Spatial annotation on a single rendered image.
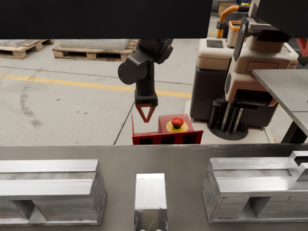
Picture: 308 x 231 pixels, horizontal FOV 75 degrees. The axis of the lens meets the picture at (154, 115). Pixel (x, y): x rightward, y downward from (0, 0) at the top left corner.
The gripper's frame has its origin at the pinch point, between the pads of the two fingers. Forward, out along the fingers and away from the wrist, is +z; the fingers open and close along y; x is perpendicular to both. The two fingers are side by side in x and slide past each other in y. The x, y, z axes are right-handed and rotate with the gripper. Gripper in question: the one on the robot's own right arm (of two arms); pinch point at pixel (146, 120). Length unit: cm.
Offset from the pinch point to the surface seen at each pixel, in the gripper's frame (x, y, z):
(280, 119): 134, -101, 56
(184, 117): 13.6, -3.2, 1.4
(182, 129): 11.5, 2.8, 2.8
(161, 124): 5.0, -0.3, 2.2
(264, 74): 27.8, 14.2, -17.0
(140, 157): -2.7, 22.4, -1.8
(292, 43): 179, -165, -6
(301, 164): 18.7, 38.8, -10.6
